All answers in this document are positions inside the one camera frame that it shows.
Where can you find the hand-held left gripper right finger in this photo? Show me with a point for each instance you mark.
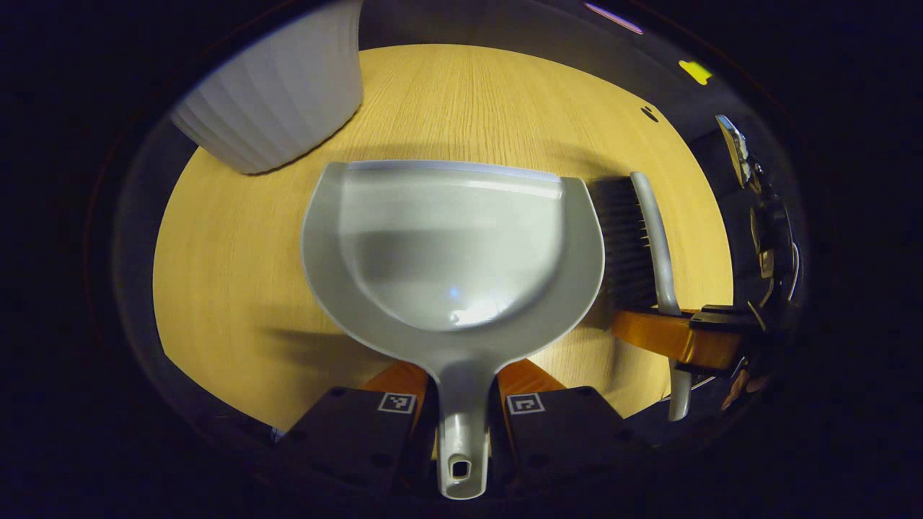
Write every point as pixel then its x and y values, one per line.
pixel 562 432

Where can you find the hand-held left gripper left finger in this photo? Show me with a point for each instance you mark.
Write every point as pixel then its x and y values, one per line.
pixel 353 432

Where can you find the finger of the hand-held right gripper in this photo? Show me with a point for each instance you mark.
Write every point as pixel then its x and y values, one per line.
pixel 670 337

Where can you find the small grey broom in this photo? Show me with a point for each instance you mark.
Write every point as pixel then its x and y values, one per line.
pixel 652 231

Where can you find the grey plastic dustpan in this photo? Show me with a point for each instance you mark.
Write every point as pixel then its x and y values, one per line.
pixel 454 252

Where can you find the grey plastic garbage bin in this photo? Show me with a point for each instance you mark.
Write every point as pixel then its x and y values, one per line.
pixel 281 94

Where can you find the wooden desktop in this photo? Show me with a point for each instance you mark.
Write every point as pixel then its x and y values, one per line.
pixel 238 274

